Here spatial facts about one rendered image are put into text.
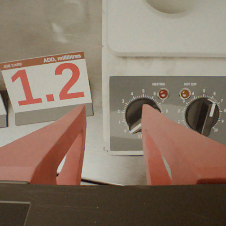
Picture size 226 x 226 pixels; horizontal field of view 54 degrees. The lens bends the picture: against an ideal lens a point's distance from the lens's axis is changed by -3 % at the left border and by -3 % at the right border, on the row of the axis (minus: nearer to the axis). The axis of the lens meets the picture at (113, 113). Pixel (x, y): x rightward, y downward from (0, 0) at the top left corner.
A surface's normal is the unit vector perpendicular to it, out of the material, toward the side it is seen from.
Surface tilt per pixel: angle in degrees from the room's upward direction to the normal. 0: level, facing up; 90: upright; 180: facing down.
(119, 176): 0
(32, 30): 0
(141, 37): 0
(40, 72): 40
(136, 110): 30
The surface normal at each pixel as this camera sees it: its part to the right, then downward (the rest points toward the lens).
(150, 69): 0.00, -0.24
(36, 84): 0.08, 0.43
